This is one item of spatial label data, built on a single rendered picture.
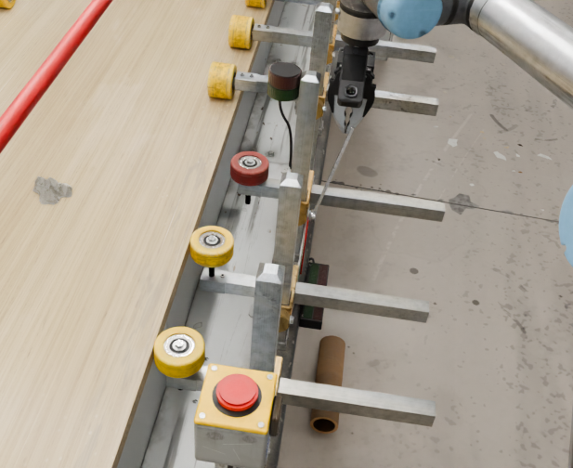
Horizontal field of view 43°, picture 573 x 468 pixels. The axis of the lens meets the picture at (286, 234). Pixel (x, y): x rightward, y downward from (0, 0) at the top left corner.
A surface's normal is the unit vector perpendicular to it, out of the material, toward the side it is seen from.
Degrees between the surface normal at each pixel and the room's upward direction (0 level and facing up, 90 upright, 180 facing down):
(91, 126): 0
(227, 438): 90
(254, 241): 0
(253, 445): 90
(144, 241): 0
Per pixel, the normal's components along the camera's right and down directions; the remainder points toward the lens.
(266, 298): -0.13, 0.65
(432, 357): 0.07, -0.74
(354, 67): -0.03, -0.27
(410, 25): 0.25, 0.66
